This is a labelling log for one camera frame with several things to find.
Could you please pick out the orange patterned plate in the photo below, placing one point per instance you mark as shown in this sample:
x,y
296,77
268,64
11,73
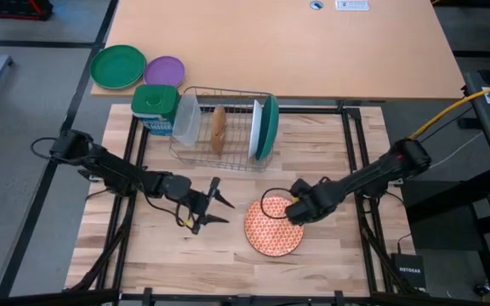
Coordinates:
x,y
270,238

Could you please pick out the brown divided plate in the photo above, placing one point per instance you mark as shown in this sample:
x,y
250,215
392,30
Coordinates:
x,y
218,132

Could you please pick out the black metal rig frame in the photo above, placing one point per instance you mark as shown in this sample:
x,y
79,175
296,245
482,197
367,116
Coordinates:
x,y
211,298

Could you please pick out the purple round plate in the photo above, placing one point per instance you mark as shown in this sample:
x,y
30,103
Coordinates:
x,y
166,70

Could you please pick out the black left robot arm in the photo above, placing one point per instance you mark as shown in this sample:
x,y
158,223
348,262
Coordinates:
x,y
117,172

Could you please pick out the green round plate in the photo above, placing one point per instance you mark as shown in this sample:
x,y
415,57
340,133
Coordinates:
x,y
117,67

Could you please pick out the blue tub with green lid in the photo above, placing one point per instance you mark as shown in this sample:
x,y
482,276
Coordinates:
x,y
155,102

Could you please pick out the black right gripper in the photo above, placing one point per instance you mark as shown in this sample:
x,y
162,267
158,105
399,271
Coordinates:
x,y
311,204

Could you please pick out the black network switch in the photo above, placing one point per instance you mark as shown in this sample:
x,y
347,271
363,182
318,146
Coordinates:
x,y
408,272

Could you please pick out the white round plate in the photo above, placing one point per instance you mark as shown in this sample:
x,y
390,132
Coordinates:
x,y
254,127

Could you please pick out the white desk power outlet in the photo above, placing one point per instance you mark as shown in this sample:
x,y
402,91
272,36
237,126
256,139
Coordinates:
x,y
352,5

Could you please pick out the translucent plastic utensil holder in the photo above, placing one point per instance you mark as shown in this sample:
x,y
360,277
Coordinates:
x,y
186,121

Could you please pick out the teal round plate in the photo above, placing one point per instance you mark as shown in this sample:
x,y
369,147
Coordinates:
x,y
269,127

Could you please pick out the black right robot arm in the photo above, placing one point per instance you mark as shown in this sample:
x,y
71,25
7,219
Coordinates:
x,y
368,174

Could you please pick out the light wood desk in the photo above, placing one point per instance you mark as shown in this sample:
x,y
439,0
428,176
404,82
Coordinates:
x,y
292,51

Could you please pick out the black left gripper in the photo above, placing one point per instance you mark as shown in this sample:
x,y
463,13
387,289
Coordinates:
x,y
198,204

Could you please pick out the black and red crate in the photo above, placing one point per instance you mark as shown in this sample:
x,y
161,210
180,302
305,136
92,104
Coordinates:
x,y
11,9

